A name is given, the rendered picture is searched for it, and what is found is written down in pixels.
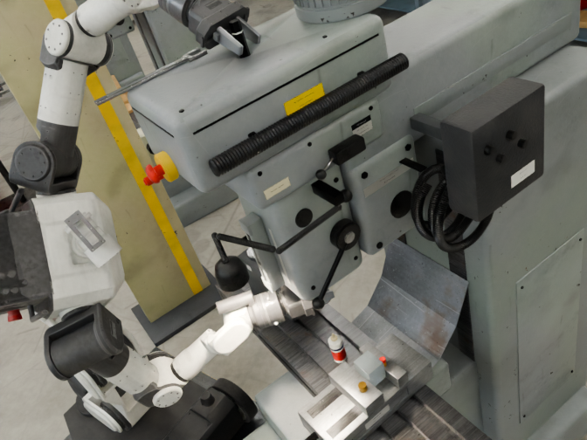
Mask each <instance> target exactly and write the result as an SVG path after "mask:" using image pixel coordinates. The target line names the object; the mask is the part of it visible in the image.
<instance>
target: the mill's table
mask: <svg viewBox="0 0 587 440"><path fill-rule="evenodd" d="M216 288H217V289H218V292H219V294H220V296H221V299H227V298H230V297H232V296H235V295H238V294H240V293H243V292H247V291H250V290H251V287H250V286H249V284H248V282H247V284H246V285H245V286H244V287H242V288H241V289H239V290H237V291H234V292H225V291H223V290H221V289H220V287H219V285H218V284H216ZM314 312H315V316H313V315H310V316H306V314H304V315H301V316H300V317H299V318H298V319H297V320H296V321H295V322H292V321H291V320H289V319H288V318H287V317H285V319H286V321H283V322H280V323H279V324H278V325H273V326H269V327H266V328H263V329H260V328H258V327H254V328H253V330H252V332H253V333H254V334H255V335H256V336H257V337H258V338H259V339H260V341H261V342H262V343H263V344H264V345H265V346H266V347H267V348H268V349H269V350H270V351H271V352H272V353H273V355H274V356H275V357H276V358H277V359H278V360H279V361H280V362H281V363H282V364H283V365H284V366H285V367H286V369H287V370H288V371H289V372H290V373H291V374H292V375H293V376H294V377H295V378H296V379H297V380H298V382H299V383H300V384H301V385H302V386H303V387H304V388H305V389H306V390H307V391H308V392H309V393H310V395H311V396H312V397H313V398H315V397H316V396H317V395H319V394H320V392H322V390H323V389H325V388H326V387H327V386H328V385H330V384H331V381H330V379H329V376H328V374H329V373H330V372H331V371H333V370H334V369H335V368H337V367H338V366H339V365H340V364H341V363H337V362H335V360H334V358H333V355H332V353H331V350H330V347H329V344H328V338H329V337H330V336H332V333H333V334H337V335H340V336H341V337H342V342H343V346H344V348H345V351H346V355H347V359H346V362H347V363H348V364H349V365H350V366H351V367H352V366H353V365H354V361H355V360H356V359H357V358H359V357H360V356H361V354H360V351H359V348H360V347H362V346H363V345H364V344H365V343H366V342H369V343H370V344H371V345H373V346H374V347H375V346H377V344H376V343H375V342H374V341H373V340H372V339H370V338H369V337H368V336H367V335H366V334H364V333H363V332H362V331H361V330H359V329H358V328H357V327H356V326H354V325H353V324H352V323H351V322H350V321H348V320H347V319H346V318H345V317H343V316H342V315H341V314H340V313H338V312H337V311H336V310H335V309H334V308H333V307H332V306H331V305H330V304H326V305H325V306H324V307H323V308H322V309H321V310H315V309H314ZM364 440H492V439H491V438H490V437H488V436H487V435H486V434H485V433H483V432H482V431H481V430H480V429H478V428H477V427H476V426H475V425H474V424H472V423H471V422H470V421H469V420H467V419H466V418H465V417H464V416H462V415H461V414H460V413H459V412H458V411H457V410H456V409H455V408H454V407H452V406H451V405H450V404H449V403H448V402H446V401H445V400H444V399H442V398H441V397H440V396H439V395H437V394H436V393H435V392H434V391H433V390H431V389H430V388H429V387H428V386H426V385H424V386H423V387H422V388H421V389H420V390H419V391H418V392H417V393H416V394H415V395H413V396H412V397H411V398H410V399H409V400H408V401H407V402H405V403H404V404H403V405H402V406H401V407H400V408H399V409H398V410H397V411H395V412H394V413H393V414H392V415H391V416H390V417H389V418H388V419H387V420H385V421H384V422H383V423H382V424H381V425H380V426H379V427H378V428H376V429H375V430H374V431H373V432H372V433H371V434H370V435H369V436H368V437H366V438H365V439H364Z"/></svg>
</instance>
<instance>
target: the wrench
mask: <svg viewBox="0 0 587 440"><path fill-rule="evenodd" d="M206 54H208V52H207V51H206V50H204V51H201V50H200V48H196V49H195V50H193V51H191V52H187V53H186V54H184V55H182V57H181V58H180V59H178V60H176V61H174V62H172V63H170V64H168V65H166V66H164V67H162V68H160V69H158V70H156V71H154V72H152V73H150V74H148V75H146V76H144V77H141V78H139V79H137V80H135V81H133V82H131V83H129V84H127V85H125V86H123V87H121V88H119V89H117V90H115V91H113V92H111V93H109V94H107V95H105V96H103V97H101V98H99V99H97V100H95V101H94V103H95V104H96V105H97V106H99V105H101V104H103V103H105V102H107V101H109V100H111V99H113V98H115V97H117V96H119V95H122V94H124V93H126V92H128V91H130V90H132V89H134V88H136V87H138V86H140V85H142V84H144V83H146V82H148V81H150V80H152V79H154V78H156V77H158V76H160V75H162V74H164V73H166V72H168V71H170V70H172V69H174V68H176V67H178V66H180V65H182V64H184V63H186V62H188V61H189V62H191V61H193V60H195V59H198V58H201V57H202V56H204V55H206Z"/></svg>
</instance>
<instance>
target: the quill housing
mask: <svg viewBox="0 0 587 440"><path fill-rule="evenodd" d="M326 173H327V176H326V178H325V179H324V180H322V181H323V182H325V183H327V184H328V185H330V186H332V187H334V188H335V189H338V190H340V191H341V190H343V189H345V186H344V182H343V179H342V172H341V169H340V166H338V165H335V166H334V167H332V168H330V169H329V170H327V171H326ZM318 180H319V179H317V178H316V177H315V178H314V179H313V180H311V181H310V182H307V183H306V184H304V185H302V186H301V187H299V188H298V189H296V190H295V191H293V192H292V193H290V194H288V195H287V196H284V197H283V198H281V199H280V200H279V201H277V202H276V203H274V204H272V205H270V206H269V207H267V208H265V209H263V210H260V209H258V208H256V207H255V206H254V205H252V204H251V203H249V202H248V201H247V200H245V199H244V198H243V197H242V196H240V195H239V194H238V198H239V200H240V202H241V204H242V207H243V209H244V212H245V215H248V214H250V213H251V212H253V213H255V214H256V215H257V216H259V217H260V218H261V220H262V222H263V224H264V227H265V229H266V234H267V236H268V238H269V241H270V244H271V245H273V246H275V247H276V249H277V248H278V247H279V246H281V245H282V244H284V243H285V242H287V240H288V239H290V238H291V237H293V236H295V235H296V234H297V233H298V232H300V231H301V230H303V229H304V228H306V227H307V226H309V225H310V224H311V223H312V222H313V221H314V220H316V219H317V218H319V217H321V216H322V215H323V214H325V213H326V212H328V210H330V209H331V208H333V207H334V205H333V204H331V203H329V202H328V201H326V200H324V199H323V198H321V197H319V196H317V195H316V194H315V193H314V192H313V189H312V186H311V184H312V183H314V182H316V181H318ZM344 218H347V219H350V220H352V221H353V218H352V215H351V211H350V207H349V203H342V210H339V211H338V212H337V213H335V214H334V215H333V216H332V217H330V218H329V219H327V220H326V221H324V222H323V223H322V224H321V225H319V226H318V227H317V228H315V229H314V230H312V231H310V232H309V233H308V234H307V235H306V236H305V237H303V238H302V239H300V240H299V241H297V243H295V244H293V245H292V246H290V247H289V248H287V250H286V251H284V252H282V253H281V254H277V253H276V252H274V255H275V257H276V260H277V262H278V265H279V268H280V271H281V274H282V277H283V279H284V281H285V285H286V286H287V287H288V288H289V289H290V290H291V291H293V292H294V293H295V294H296V295H297V296H298V297H300V298H301V299H304V300H312V299H314V298H316V297H317V296H319V295H320V293H321V289H322V287H323V286H324V283H325V281H326V279H327V276H328V274H329V272H330V269H331V267H332V265H333V263H334V261H335V258H336V256H337V253H338V251H339V249H338V248H336V247H335V246H334V245H332V244H331V242H330V233H331V230H332V229H333V227H334V225H335V224H336V223H337V222H339V221H340V220H342V219H344ZM361 263H362V254H361V251H360V247H359V243H358V241H357V243H356V244H355V246H353V247H352V248H351V249H349V250H347V251H344V253H343V255H342V258H341V261H340V263H339V265H338V266H337V269H336V271H335V274H334V277H333V278H332V280H331V282H330V285H329V287H331V286H332V285H334V284H335V283H337V282H338V281H340V280H341V279H343V278H344V277H346V276H347V275H349V274H350V273H351V272H352V271H354V270H355V269H356V268H358V267H359V266H360V264H361ZM329 287H328V288H329Z"/></svg>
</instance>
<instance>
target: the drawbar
mask: <svg viewBox="0 0 587 440"><path fill-rule="evenodd" d="M229 25H230V28H231V33H238V32H241V31H242V30H243V29H242V26H241V23H240V20H239V19H237V18H235V19H233V20H231V21H230V22H229ZM232 36H233V37H234V38H235V39H237V40H238V41H239V43H240V44H242V45H243V46H244V48H243V54H242V55H240V56H239V57H240V58H245V57H248V56H250V55H251V54H250V52H249V48H248V45H247V43H246V40H245V34H244V32H243V31H242V33H240V34H238V35H232Z"/></svg>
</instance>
